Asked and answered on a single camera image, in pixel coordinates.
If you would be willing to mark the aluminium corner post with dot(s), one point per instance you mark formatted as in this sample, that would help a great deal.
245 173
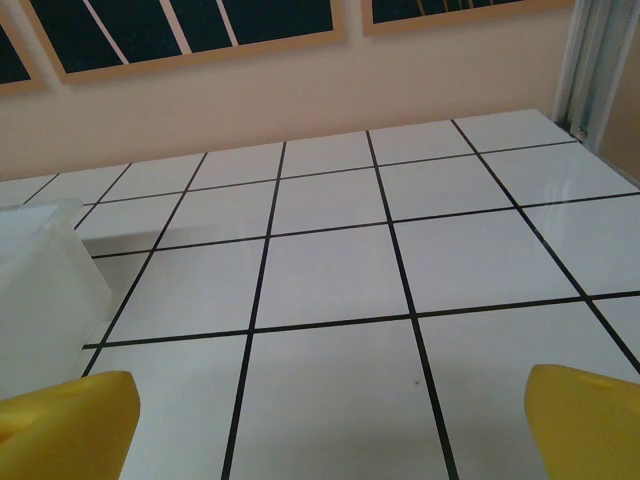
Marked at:
585 60

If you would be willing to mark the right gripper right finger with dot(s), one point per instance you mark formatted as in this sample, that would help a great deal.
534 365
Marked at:
595 430

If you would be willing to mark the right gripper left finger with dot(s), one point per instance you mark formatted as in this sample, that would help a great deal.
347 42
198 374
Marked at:
65 430

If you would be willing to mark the translucent white plastic container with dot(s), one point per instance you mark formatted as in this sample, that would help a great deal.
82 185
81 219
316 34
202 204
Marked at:
40 280

